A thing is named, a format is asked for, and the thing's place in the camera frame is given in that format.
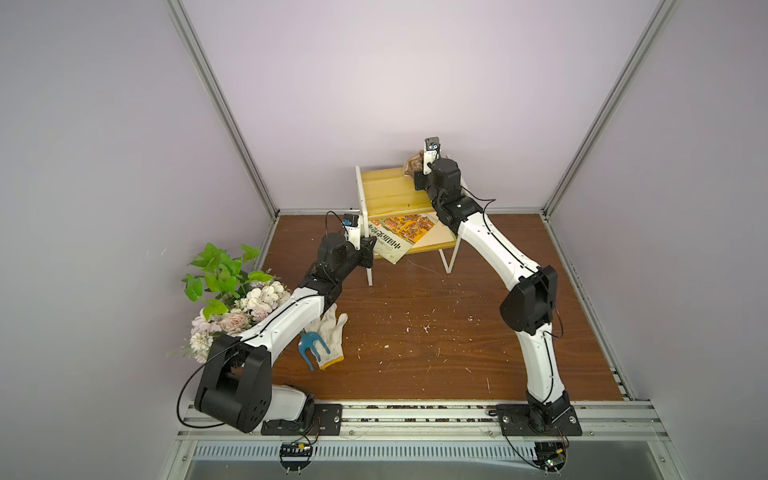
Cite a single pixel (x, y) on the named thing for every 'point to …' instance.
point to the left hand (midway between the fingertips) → (375, 236)
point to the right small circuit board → (551, 456)
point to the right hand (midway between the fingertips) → (437, 153)
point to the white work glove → (330, 329)
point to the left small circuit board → (295, 456)
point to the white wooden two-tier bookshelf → (389, 192)
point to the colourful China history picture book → (396, 235)
